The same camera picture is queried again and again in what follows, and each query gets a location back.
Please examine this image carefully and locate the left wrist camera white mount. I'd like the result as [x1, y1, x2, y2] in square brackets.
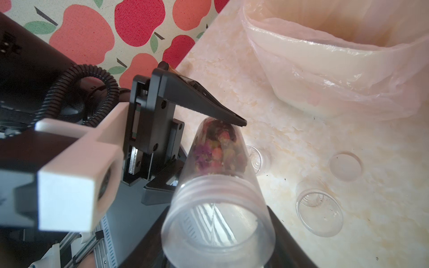
[0, 102, 130, 233]

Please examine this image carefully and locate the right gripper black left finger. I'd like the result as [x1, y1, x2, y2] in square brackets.
[120, 214, 168, 268]

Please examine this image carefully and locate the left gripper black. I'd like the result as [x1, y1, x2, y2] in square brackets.
[122, 68, 248, 205]

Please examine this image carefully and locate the aluminium front rail frame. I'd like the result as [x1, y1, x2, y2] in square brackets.
[28, 214, 121, 268]

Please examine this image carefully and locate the pink plastic bin liner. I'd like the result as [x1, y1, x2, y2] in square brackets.
[241, 0, 429, 121]

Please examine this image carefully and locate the black corrugated cable conduit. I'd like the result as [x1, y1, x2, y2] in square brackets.
[28, 63, 121, 130]

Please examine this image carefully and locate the tall clear jar of rosebuds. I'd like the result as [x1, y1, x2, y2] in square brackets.
[296, 178, 344, 237]

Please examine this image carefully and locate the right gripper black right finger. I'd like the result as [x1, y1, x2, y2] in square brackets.
[266, 207, 317, 268]

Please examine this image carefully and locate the cream trash bin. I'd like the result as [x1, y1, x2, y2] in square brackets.
[247, 0, 429, 118]

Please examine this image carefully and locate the clear jar lid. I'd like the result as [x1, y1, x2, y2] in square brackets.
[328, 151, 363, 182]

